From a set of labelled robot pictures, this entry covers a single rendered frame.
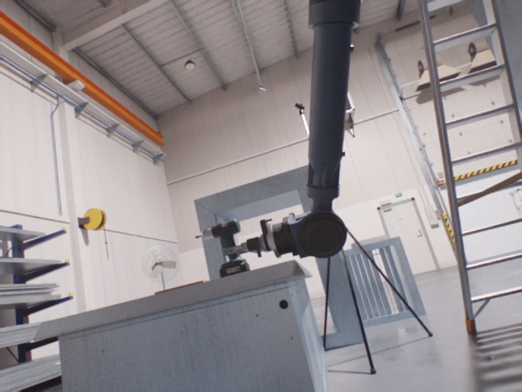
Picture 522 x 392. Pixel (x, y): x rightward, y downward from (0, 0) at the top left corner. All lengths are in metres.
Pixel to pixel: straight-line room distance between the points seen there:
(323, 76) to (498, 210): 10.98
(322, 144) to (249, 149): 10.75
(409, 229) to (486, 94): 4.67
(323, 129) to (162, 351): 0.93
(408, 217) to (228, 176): 5.87
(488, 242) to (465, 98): 4.34
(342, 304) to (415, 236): 8.19
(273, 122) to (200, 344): 11.15
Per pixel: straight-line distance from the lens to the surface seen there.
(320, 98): 1.21
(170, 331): 1.28
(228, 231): 1.38
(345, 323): 3.06
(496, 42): 2.56
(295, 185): 3.15
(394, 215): 11.07
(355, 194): 11.12
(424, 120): 12.02
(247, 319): 1.19
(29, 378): 5.19
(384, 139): 11.70
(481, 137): 12.21
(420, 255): 11.07
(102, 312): 1.36
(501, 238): 11.89
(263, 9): 11.17
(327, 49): 1.21
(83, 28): 9.99
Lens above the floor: 0.58
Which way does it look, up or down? 14 degrees up
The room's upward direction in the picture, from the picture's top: 14 degrees counter-clockwise
